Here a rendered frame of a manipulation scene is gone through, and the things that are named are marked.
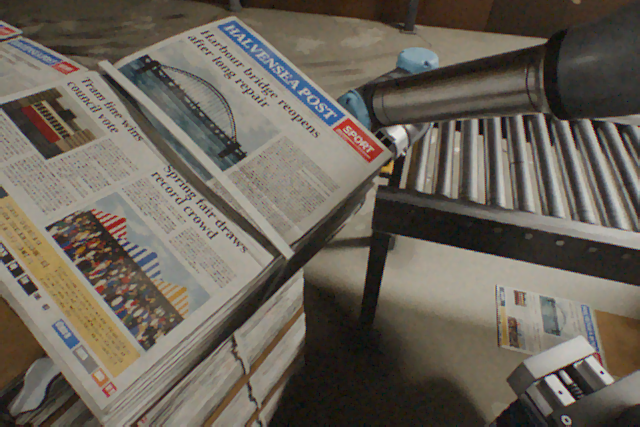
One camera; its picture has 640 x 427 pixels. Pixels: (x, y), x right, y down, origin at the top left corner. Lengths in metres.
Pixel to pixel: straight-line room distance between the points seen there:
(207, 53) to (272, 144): 0.15
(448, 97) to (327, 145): 0.18
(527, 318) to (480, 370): 0.31
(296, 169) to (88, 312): 0.22
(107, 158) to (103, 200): 0.05
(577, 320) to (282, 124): 1.65
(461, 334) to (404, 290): 0.27
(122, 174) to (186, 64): 0.16
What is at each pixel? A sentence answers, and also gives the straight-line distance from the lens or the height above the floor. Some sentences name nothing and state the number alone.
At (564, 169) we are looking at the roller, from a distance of 1.21.
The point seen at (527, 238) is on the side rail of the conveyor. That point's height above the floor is 0.77.
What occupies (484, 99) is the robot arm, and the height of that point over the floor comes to 1.22.
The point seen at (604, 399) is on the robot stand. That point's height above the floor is 0.82.
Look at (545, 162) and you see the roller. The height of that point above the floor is 0.80.
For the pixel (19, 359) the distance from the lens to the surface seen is 1.14.
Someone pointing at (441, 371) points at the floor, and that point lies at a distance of 1.63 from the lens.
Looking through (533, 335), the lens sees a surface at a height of 0.01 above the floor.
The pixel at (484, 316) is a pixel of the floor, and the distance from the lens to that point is 1.78.
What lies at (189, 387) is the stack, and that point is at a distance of 0.73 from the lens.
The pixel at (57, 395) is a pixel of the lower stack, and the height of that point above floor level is 0.45.
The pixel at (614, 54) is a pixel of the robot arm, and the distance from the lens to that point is 0.45.
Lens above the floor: 1.46
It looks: 44 degrees down
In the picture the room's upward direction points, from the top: straight up
